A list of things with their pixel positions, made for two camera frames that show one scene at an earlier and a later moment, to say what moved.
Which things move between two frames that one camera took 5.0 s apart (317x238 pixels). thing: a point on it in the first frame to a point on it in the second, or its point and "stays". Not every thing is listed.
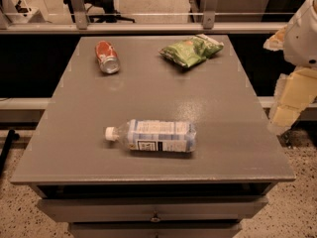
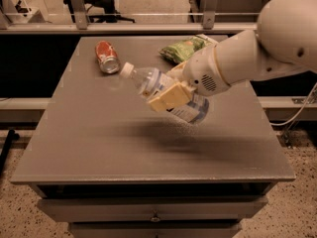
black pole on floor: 12,136 stays
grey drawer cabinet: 102,189 stays
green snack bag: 193,50 stays
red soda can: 108,57 stays
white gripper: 302,39 to 202,70
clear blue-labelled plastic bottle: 155,136 to 149,79
